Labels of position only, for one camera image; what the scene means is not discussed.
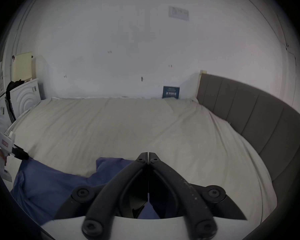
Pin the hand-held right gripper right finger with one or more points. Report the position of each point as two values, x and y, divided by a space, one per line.
170 184

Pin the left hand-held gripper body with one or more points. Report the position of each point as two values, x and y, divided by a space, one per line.
1 144

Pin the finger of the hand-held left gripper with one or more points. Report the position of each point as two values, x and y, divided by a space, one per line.
21 154

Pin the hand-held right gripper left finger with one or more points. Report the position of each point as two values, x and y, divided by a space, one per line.
130 181

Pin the dark blue shirt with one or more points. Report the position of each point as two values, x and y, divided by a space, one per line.
60 186

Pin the bed with beige sheet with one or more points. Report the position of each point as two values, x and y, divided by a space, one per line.
130 126

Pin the pale yellow board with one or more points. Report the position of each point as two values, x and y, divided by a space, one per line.
22 66

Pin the blue booklet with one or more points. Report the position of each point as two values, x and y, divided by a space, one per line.
171 92

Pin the grey padded headboard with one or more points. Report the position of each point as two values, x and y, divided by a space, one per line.
260 119

